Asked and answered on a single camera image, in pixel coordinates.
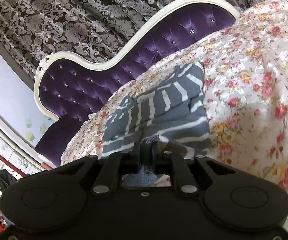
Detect grey white striped sweater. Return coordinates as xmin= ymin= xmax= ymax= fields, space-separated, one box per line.
xmin=102 ymin=62 xmax=211 ymax=159

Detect floral bed sheet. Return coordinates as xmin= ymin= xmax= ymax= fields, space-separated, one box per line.
xmin=60 ymin=0 xmax=288 ymax=233

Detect brown silver damask curtain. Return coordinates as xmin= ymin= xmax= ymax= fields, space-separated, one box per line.
xmin=0 ymin=0 xmax=264 ymax=80

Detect purple tufted headboard white frame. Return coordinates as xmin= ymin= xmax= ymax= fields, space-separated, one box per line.
xmin=34 ymin=0 xmax=239 ymax=166

